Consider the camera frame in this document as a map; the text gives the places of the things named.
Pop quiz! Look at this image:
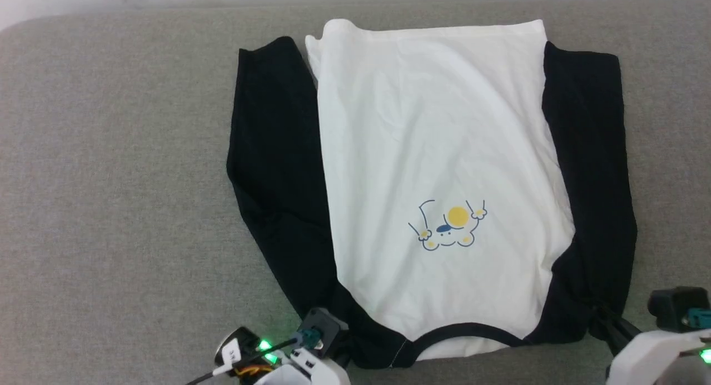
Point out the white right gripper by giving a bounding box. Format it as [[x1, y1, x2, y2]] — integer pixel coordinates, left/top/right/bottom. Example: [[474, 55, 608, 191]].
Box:
[[597, 304, 711, 385]]

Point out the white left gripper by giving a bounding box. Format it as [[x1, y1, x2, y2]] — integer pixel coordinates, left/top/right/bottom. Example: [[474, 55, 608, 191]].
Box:
[[217, 327, 351, 385]]

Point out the white and black raglan shirt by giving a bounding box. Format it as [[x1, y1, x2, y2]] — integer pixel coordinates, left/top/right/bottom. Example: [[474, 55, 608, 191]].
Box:
[[227, 18, 638, 370]]

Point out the white paper cable label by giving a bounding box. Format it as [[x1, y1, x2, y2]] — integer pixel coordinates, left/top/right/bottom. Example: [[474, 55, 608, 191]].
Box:
[[214, 341, 242, 374]]

